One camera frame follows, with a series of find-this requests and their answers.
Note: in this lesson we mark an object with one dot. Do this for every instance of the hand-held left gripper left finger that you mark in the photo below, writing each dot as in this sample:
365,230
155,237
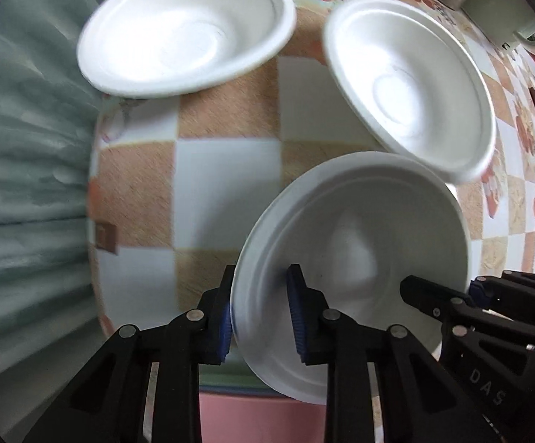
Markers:
222,327

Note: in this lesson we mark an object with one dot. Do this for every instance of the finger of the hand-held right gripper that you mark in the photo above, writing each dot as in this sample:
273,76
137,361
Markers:
478,291
433,296

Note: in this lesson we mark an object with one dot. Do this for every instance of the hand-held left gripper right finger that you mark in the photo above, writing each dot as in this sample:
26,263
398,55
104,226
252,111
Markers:
295,314

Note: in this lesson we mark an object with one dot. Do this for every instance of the white disposable bowl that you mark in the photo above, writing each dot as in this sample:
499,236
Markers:
355,240
179,32
410,92

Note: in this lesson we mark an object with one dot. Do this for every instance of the pink surface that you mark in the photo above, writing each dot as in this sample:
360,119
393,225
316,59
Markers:
249,417

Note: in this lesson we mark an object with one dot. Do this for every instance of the checkered fruit-print tablecloth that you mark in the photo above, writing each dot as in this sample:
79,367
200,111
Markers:
226,175

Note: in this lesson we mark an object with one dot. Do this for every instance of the grey-green pleated curtain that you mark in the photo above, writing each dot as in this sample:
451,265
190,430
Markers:
27,147

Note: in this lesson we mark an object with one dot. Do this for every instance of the pale green container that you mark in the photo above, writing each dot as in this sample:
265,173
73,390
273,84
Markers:
498,9

